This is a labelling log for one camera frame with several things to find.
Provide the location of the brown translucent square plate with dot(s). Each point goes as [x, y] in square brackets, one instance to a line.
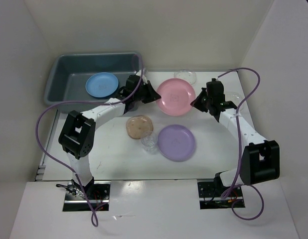
[137, 126]

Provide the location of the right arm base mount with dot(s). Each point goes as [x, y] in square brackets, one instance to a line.
[209, 193]

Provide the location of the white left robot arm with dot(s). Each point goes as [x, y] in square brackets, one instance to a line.
[78, 133]

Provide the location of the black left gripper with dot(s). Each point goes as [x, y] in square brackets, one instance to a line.
[152, 95]

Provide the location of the pink plastic plate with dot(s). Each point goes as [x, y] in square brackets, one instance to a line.
[176, 97]

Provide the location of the clear dish at back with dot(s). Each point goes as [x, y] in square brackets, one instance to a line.
[189, 76]

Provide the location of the clear bowl at right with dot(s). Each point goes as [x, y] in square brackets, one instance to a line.
[233, 97]

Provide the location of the grey plastic bin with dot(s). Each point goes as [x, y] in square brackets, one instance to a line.
[70, 72]

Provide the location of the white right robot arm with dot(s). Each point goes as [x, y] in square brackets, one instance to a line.
[258, 158]

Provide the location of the blue plastic plate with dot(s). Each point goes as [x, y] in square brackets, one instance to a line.
[102, 85]

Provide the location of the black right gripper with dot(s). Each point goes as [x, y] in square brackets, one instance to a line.
[196, 103]

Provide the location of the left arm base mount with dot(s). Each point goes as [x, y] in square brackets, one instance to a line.
[98, 195]

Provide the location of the purple plastic plate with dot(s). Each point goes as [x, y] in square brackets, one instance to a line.
[176, 142]

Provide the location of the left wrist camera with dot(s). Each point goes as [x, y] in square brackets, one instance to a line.
[142, 73]

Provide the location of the clear plastic cup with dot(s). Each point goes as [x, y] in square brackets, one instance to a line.
[149, 141]

